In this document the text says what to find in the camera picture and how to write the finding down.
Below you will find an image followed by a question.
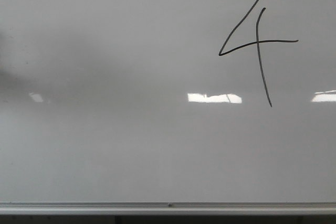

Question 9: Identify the white whiteboard with aluminium frame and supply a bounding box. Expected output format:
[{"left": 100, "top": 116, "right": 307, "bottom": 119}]
[{"left": 1, "top": 0, "right": 335, "bottom": 215}]

